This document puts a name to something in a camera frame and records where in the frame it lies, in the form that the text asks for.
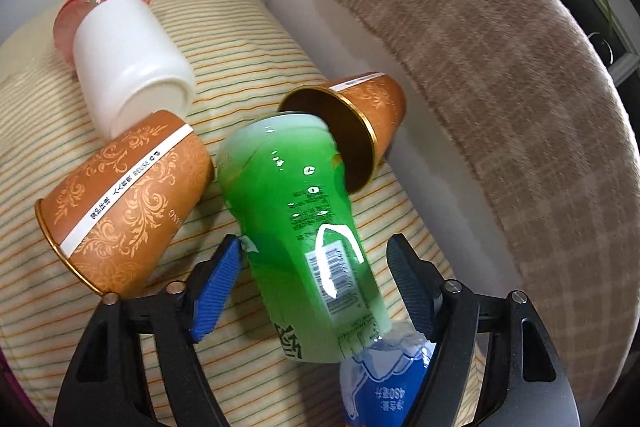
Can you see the orange patterned paper cup left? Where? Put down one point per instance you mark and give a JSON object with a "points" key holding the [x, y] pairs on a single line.
{"points": [[113, 217]]}

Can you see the orange patterned paper cup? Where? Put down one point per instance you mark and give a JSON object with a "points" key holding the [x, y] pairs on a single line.
{"points": [[113, 217], [363, 113]]}

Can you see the orange patterned paper cup right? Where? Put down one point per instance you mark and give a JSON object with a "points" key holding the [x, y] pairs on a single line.
{"points": [[363, 113]]}

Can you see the white plastic cup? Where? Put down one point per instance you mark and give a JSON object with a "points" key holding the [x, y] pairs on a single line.
{"points": [[129, 68]]}

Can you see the blue label plastic bottle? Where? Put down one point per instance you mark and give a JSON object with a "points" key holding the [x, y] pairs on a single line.
{"points": [[380, 384]]}

